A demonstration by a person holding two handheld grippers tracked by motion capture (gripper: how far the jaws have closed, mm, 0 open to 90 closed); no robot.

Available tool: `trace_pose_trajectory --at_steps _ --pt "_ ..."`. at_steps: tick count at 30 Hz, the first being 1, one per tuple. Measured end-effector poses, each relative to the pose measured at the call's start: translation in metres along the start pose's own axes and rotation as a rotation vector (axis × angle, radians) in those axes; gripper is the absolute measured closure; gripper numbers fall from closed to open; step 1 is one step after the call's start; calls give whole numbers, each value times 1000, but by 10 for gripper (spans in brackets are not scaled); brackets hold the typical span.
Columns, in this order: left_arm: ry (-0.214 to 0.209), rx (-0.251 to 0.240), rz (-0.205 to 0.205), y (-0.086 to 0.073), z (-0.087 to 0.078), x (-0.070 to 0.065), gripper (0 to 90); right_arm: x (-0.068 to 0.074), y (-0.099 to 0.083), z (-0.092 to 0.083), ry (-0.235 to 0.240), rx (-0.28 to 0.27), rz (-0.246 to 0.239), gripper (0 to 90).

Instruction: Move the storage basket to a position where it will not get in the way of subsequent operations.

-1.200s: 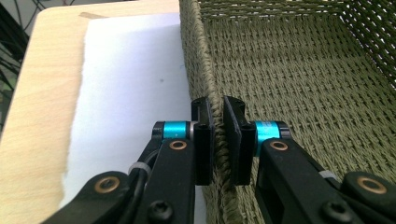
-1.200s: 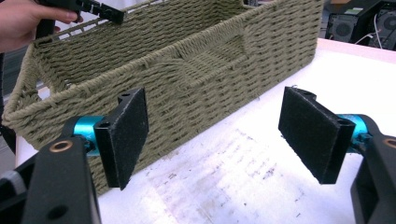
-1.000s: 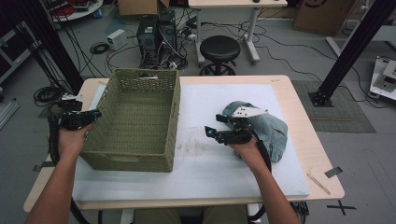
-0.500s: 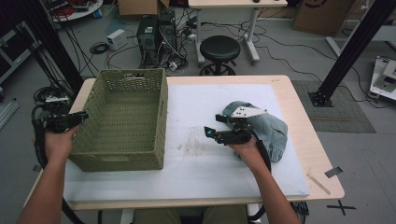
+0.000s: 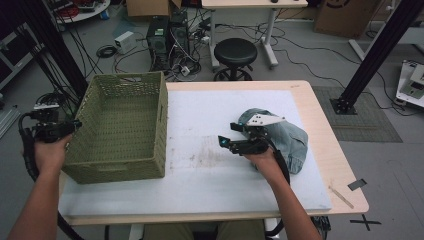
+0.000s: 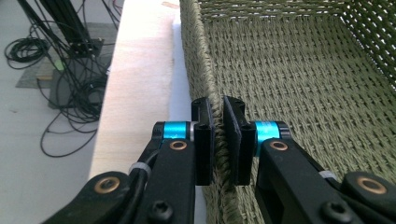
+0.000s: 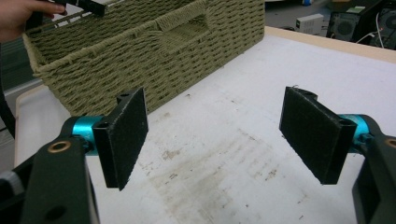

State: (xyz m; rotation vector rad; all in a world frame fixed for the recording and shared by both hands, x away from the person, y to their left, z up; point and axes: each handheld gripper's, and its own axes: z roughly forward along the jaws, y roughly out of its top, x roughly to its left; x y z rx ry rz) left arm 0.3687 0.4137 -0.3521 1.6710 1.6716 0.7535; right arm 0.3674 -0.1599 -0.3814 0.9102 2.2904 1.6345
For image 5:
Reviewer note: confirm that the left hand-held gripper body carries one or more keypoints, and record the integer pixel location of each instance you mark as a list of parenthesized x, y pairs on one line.
[(50, 130)]

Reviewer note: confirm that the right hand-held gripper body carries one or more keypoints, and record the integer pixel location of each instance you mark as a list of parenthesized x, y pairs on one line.
[(253, 145)]

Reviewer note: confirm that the light blue denim skirt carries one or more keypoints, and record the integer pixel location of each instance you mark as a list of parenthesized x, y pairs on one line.
[(293, 140)]

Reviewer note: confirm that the green woven basket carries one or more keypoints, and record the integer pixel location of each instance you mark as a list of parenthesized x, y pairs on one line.
[(123, 133)]

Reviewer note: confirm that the person's right hand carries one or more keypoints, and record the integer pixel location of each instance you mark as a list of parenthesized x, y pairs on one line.
[(263, 165)]

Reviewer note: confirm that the person's left hand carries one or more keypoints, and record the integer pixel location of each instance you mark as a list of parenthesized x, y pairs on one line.
[(50, 155)]

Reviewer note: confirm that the grey metal rails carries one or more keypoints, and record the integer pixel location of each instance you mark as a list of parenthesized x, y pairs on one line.
[(6, 121)]

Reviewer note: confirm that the white foam mat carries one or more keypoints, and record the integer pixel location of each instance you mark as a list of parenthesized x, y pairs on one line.
[(216, 186)]

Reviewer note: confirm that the black round stool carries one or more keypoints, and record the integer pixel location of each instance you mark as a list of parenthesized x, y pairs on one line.
[(235, 51)]

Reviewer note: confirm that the small white box device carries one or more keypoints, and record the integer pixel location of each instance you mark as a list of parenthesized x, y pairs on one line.
[(125, 41)]

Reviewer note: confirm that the thin wooden stick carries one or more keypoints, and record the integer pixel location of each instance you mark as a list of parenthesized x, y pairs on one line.
[(340, 197)]

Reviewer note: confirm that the black computer tower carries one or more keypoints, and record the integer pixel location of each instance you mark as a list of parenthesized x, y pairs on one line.
[(157, 43), (180, 36)]

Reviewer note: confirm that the person's khaki trousers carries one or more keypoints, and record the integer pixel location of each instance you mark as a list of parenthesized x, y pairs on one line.
[(166, 231)]

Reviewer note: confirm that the black tape piece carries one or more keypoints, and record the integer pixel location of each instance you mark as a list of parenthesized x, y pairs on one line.
[(357, 184)]

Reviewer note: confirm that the round white table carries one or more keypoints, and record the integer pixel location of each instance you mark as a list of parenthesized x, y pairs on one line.
[(86, 13)]

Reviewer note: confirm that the grey floor mat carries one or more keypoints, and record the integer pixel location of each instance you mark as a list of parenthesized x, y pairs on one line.
[(366, 123)]

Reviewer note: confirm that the white desk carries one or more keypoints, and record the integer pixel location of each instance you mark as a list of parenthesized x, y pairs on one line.
[(253, 3)]

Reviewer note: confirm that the black tape cross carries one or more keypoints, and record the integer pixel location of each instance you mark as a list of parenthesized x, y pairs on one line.
[(365, 222)]

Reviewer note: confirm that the small cardboard box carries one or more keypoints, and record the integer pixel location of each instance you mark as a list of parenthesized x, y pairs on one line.
[(150, 7)]

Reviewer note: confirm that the large cardboard box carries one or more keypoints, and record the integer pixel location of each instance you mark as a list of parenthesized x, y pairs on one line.
[(346, 18)]

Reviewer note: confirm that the white machine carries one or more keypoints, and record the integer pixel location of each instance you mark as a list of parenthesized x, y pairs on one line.
[(411, 86)]

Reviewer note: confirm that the black metal stand post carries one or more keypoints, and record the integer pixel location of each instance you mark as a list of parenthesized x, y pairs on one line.
[(53, 40), (380, 50)]

